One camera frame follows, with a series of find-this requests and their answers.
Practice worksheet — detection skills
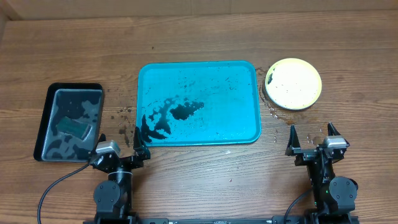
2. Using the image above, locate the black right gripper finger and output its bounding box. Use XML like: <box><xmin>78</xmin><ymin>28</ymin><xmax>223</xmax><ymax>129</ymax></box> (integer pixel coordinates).
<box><xmin>327</xmin><ymin>122</ymin><xmax>342</xmax><ymax>136</ymax></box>
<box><xmin>285</xmin><ymin>125</ymin><xmax>301</xmax><ymax>156</ymax></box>

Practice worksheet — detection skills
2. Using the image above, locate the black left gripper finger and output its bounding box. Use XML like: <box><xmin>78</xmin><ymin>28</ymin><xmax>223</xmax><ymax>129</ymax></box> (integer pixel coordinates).
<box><xmin>90</xmin><ymin>133</ymin><xmax>106</xmax><ymax>156</ymax></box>
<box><xmin>133</xmin><ymin>126</ymin><xmax>150</xmax><ymax>161</ymax></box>

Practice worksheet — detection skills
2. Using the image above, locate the green scrubbing sponge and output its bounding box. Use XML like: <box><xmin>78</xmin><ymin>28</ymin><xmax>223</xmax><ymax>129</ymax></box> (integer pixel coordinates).
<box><xmin>56</xmin><ymin>117</ymin><xmax>91</xmax><ymax>140</ymax></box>

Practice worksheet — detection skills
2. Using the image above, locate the yellow-green plate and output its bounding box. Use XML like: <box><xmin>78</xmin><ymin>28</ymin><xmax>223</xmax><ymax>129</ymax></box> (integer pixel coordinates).
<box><xmin>264</xmin><ymin>58</ymin><xmax>322</xmax><ymax>111</ymax></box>

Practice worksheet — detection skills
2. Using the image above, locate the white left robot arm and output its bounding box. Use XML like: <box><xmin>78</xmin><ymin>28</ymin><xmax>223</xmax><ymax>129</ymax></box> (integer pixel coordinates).
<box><xmin>89</xmin><ymin>127</ymin><xmax>150</xmax><ymax>224</ymax></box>

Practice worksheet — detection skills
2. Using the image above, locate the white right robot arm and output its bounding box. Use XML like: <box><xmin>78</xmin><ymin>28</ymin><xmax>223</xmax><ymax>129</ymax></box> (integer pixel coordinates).
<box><xmin>285</xmin><ymin>123</ymin><xmax>358</xmax><ymax>223</ymax></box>

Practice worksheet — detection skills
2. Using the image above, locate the black water basin tray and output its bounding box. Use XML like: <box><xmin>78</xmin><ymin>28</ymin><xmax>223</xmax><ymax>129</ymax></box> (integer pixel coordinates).
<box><xmin>33</xmin><ymin>83</ymin><xmax>104</xmax><ymax>162</ymax></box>

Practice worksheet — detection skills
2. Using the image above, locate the blue plastic tray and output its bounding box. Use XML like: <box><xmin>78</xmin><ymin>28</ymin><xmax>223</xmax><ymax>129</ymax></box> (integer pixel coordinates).
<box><xmin>136</xmin><ymin>60</ymin><xmax>261</xmax><ymax>147</ymax></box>

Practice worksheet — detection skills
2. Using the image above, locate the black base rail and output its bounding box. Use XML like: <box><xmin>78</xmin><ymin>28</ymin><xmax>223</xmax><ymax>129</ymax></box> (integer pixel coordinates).
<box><xmin>103</xmin><ymin>215</ymin><xmax>360</xmax><ymax>224</ymax></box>

